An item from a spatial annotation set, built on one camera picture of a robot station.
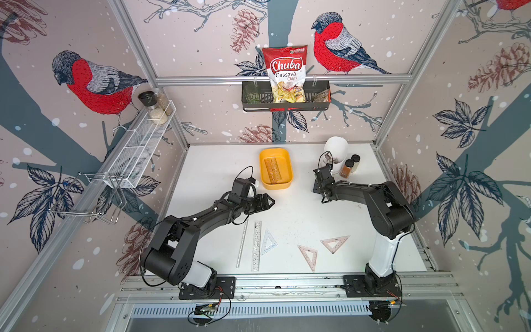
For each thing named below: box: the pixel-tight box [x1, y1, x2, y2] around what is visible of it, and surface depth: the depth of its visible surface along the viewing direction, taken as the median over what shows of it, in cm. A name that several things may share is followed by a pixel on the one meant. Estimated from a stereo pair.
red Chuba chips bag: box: [262, 44, 308, 104], surface depth 84 cm
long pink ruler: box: [264, 158, 277, 184], surface depth 111 cm
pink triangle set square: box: [296, 244, 319, 272], surface depth 83 cm
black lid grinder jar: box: [137, 90, 159, 111], surface depth 81 cm
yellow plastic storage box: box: [259, 148, 294, 191], surface depth 112 cm
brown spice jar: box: [339, 159, 355, 179], surface depth 103 cm
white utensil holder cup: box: [323, 135, 350, 173], surface depth 105 cm
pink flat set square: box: [319, 235, 351, 255], surface depth 87 cm
